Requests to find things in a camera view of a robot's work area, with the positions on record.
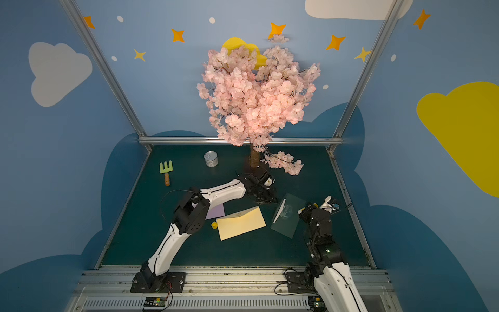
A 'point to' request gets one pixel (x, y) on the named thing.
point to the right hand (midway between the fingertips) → (312, 201)
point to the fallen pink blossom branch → (281, 160)
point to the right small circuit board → (317, 304)
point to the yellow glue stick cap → (214, 225)
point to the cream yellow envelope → (240, 222)
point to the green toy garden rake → (167, 169)
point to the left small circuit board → (153, 301)
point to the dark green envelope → (286, 221)
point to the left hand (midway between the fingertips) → (281, 198)
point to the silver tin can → (211, 158)
